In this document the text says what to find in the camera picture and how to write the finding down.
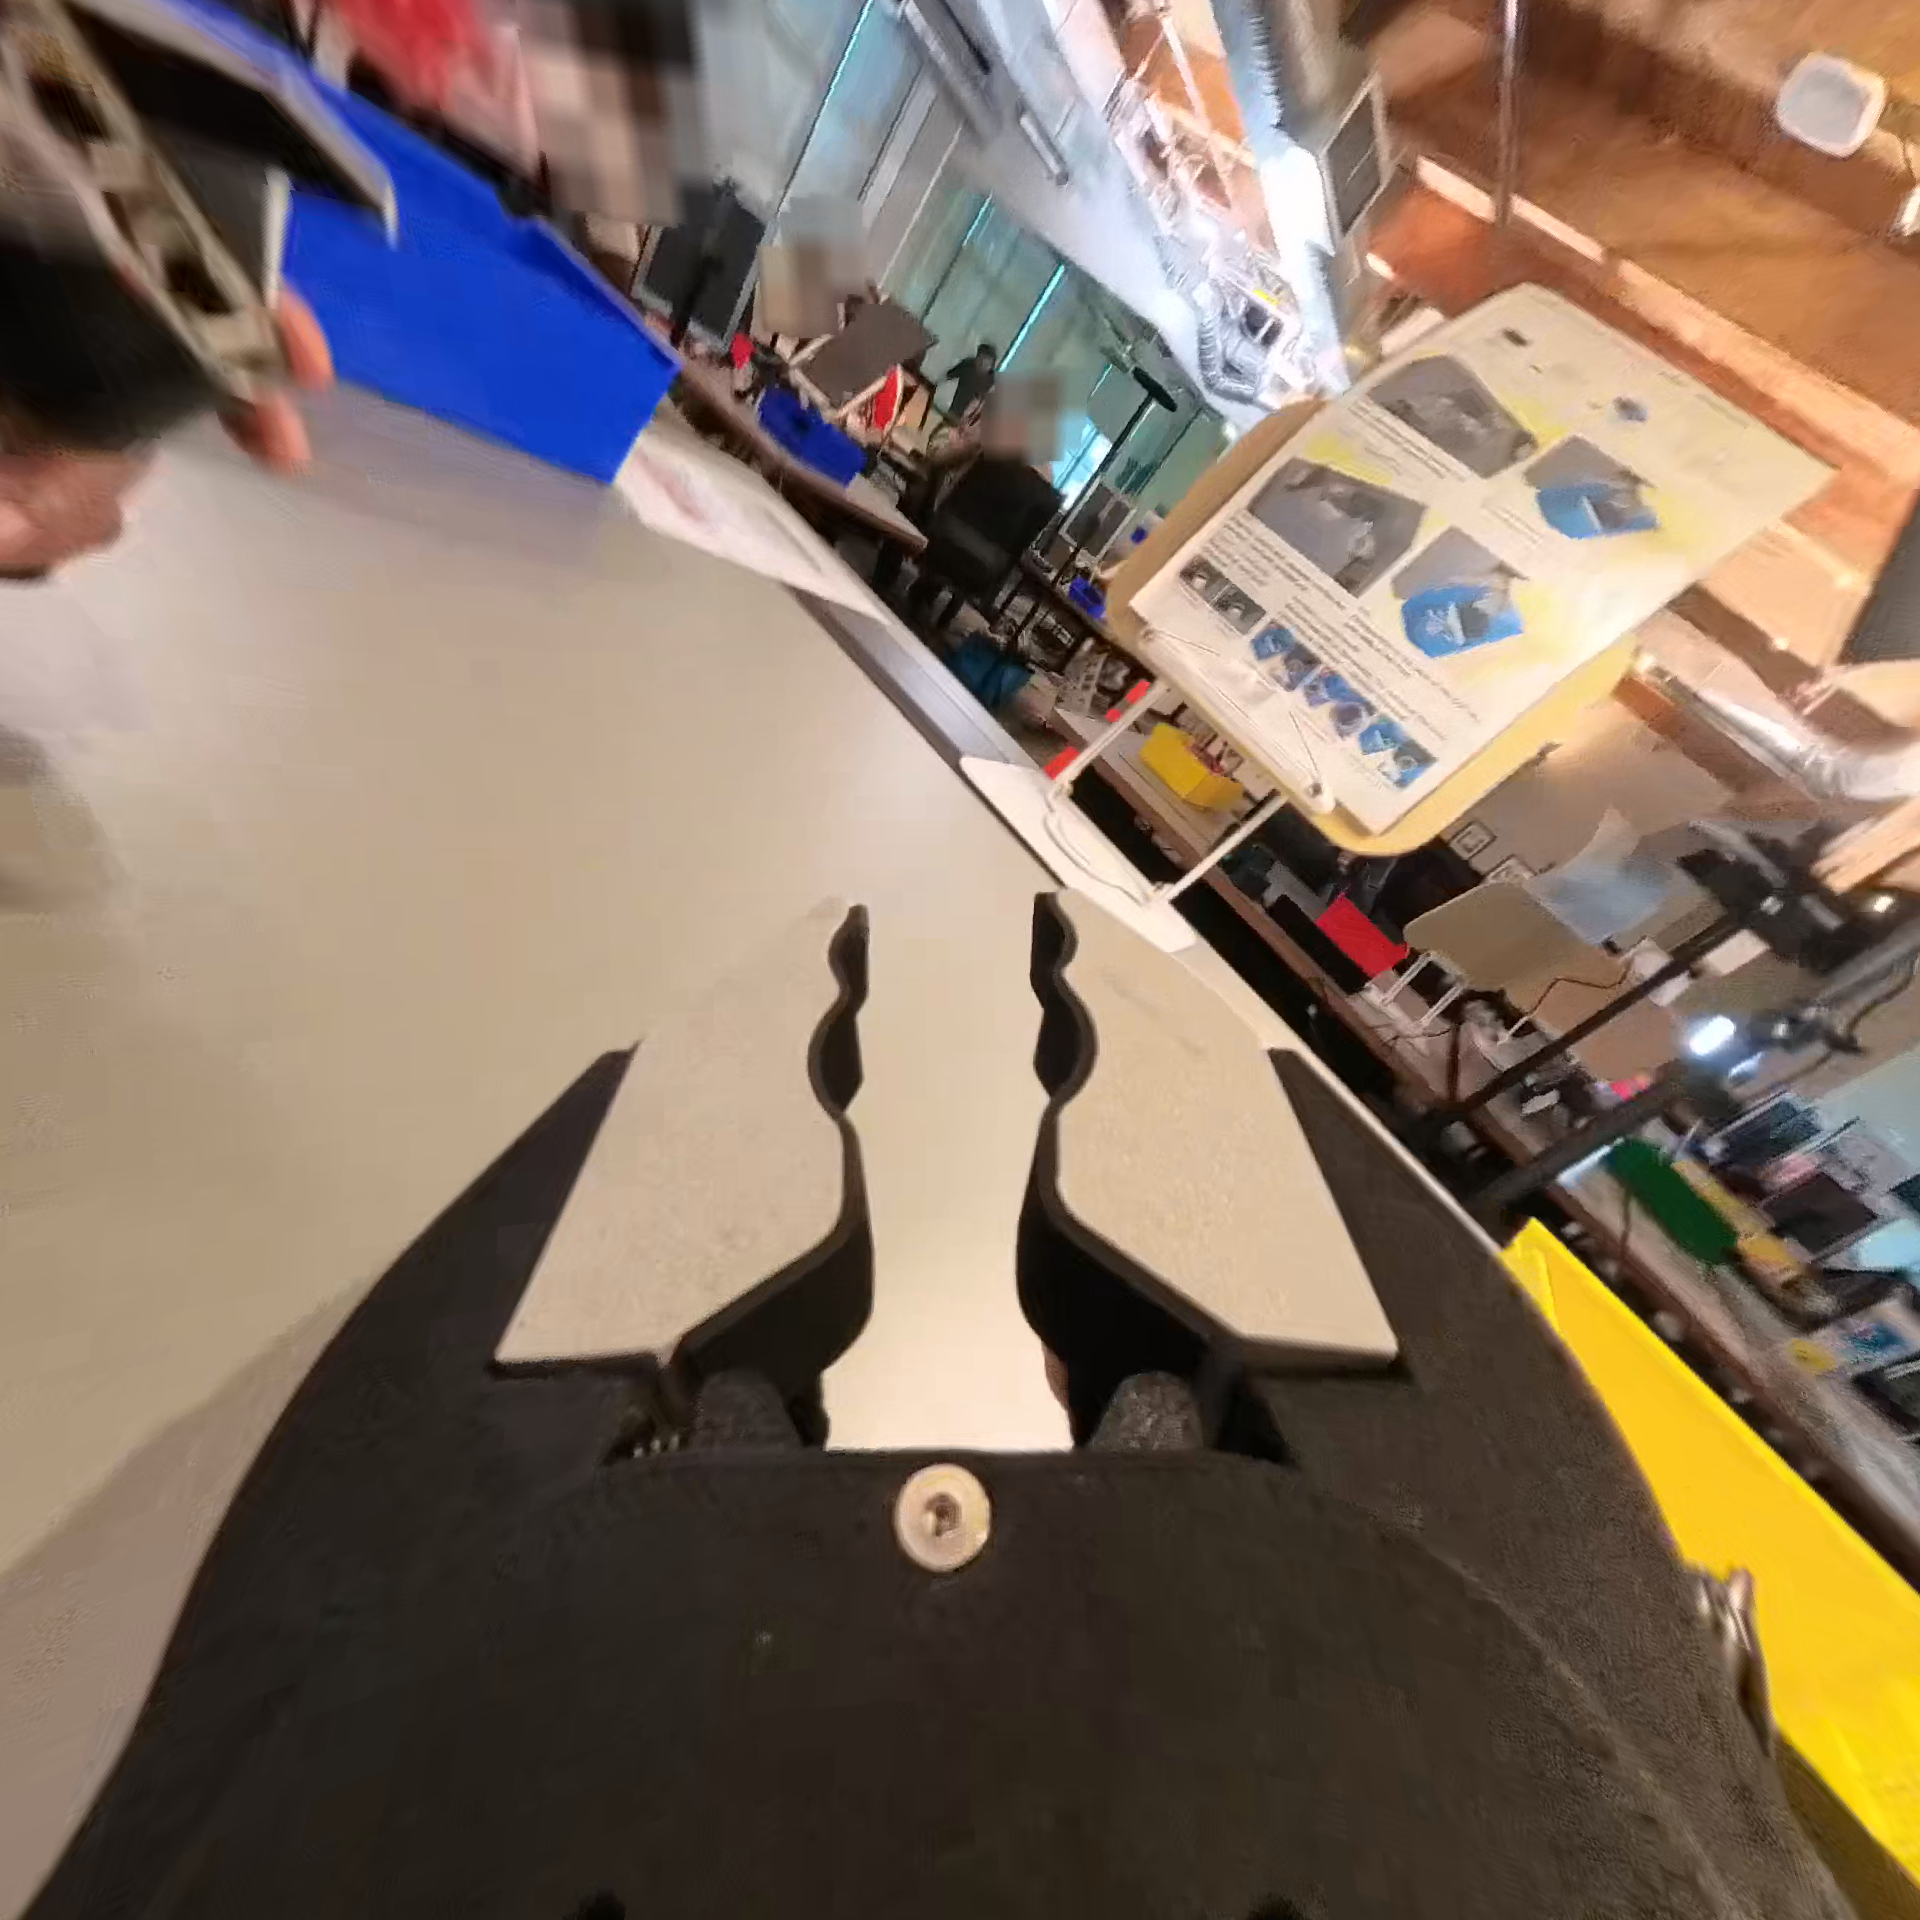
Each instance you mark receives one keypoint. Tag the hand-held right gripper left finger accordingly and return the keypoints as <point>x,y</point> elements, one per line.
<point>692,1200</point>

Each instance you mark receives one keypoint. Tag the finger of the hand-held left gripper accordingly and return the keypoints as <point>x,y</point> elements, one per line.
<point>254,107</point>

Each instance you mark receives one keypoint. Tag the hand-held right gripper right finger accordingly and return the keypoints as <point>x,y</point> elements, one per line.
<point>1215,1200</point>

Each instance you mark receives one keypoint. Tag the black network switch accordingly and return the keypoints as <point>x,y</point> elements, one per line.
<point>90,347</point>

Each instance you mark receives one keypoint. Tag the blue plastic bin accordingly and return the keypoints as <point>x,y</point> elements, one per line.
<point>480,329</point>

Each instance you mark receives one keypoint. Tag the yellow plastic bin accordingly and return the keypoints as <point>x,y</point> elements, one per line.
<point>1770,1531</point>

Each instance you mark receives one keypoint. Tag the person's left hand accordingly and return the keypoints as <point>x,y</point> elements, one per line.
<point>294,389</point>

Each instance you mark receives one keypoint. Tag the red plastic bin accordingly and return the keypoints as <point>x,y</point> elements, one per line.
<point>1359,939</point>

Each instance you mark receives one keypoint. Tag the black metal pole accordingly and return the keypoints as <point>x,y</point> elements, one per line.
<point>1590,1036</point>

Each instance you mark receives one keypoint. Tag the small yellow bin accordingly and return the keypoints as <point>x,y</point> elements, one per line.
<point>1185,765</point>

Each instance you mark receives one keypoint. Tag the green plastic bin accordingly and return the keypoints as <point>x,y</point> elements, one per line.
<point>1665,1200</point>

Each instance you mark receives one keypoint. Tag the printed paper sheet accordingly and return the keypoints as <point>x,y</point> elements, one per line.
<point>734,525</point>

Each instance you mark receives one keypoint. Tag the blue bin on table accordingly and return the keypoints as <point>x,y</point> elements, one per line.
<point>810,436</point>

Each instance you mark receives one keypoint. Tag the black office chair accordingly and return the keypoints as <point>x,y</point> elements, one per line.
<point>991,525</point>

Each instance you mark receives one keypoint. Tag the white ceiling device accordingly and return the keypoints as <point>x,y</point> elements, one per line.
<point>1829,102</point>

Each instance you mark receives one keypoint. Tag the metal ventilation duct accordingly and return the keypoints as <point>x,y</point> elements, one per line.
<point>1800,734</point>

